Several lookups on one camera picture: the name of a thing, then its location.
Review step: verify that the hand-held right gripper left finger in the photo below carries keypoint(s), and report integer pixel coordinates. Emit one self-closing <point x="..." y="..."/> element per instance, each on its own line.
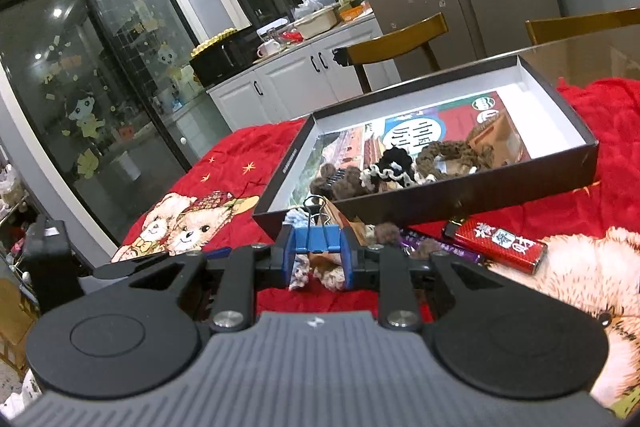
<point x="285" y="259"/>

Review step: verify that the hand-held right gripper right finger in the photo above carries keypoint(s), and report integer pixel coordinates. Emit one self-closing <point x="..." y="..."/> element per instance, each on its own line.
<point x="348" y="259"/>

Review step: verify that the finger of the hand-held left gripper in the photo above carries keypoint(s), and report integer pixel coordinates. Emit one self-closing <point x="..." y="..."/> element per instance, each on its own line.
<point x="120" y="268"/>

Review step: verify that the cream scrunchie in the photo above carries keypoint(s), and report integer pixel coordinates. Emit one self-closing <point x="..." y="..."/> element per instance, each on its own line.
<point x="330" y="277"/>

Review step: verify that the blue binder clip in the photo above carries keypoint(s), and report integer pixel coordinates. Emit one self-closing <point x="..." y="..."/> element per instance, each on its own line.
<point x="320" y="239"/>

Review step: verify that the grey white scrunchie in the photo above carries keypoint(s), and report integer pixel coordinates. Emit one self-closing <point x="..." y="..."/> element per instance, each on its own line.
<point x="299" y="218"/>

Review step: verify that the brown fuzzy hair clip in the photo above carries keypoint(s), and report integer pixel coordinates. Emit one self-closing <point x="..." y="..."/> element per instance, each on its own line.
<point x="385" y="233"/>

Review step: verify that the brown fuzzy hair claw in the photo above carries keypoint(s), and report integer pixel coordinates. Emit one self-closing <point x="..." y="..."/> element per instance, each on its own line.
<point x="340" y="182"/>

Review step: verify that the black white scrunchie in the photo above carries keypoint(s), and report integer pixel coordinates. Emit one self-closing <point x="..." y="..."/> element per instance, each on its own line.
<point x="395" y="169"/>

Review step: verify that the purple packet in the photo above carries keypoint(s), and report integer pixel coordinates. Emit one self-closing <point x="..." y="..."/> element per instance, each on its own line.
<point x="450" y="249"/>

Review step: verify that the black cardboard box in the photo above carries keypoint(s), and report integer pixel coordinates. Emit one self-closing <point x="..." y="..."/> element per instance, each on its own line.
<point x="450" y="202"/>

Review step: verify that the brown scrunchie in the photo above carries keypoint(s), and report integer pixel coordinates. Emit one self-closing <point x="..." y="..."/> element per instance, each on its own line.
<point x="450" y="154"/>

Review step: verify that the red lighter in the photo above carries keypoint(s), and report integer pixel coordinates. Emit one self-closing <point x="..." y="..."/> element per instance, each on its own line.
<point x="495" y="246"/>

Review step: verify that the plain brown triangular packet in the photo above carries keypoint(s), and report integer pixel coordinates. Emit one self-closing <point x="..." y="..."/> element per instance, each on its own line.
<point x="497" y="134"/>

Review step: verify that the printed paper sheet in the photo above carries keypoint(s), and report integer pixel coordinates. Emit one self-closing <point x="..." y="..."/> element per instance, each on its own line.
<point x="370" y="142"/>

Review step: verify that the glass door with stickers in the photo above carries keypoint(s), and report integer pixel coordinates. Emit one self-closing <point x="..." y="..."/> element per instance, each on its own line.
<point x="90" y="107"/>

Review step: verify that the white kitchen cabinet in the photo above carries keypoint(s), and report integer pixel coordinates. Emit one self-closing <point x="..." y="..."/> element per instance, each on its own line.
<point x="295" y="77"/>

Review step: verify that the white cup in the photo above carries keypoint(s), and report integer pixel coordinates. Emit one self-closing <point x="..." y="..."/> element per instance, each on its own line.
<point x="267" y="48"/>

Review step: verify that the black microwave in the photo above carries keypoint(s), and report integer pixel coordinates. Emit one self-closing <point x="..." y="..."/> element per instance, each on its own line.
<point x="220" y="57"/>

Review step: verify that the wooden chair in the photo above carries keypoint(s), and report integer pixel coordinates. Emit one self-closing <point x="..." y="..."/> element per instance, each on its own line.
<point x="585" y="26"/>
<point x="395" y="39"/>

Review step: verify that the yellow item on microwave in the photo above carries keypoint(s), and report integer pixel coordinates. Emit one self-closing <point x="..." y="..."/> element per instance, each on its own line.
<point x="212" y="41"/>

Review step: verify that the red printed blanket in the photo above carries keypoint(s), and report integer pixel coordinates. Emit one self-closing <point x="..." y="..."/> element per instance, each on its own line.
<point x="575" y="202"/>

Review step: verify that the beige plastic basin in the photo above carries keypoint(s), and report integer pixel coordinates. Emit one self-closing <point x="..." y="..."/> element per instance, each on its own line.
<point x="315" y="23"/>

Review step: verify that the orange plastic tub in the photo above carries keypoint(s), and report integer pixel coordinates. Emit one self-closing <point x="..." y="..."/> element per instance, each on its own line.
<point x="352" y="12"/>

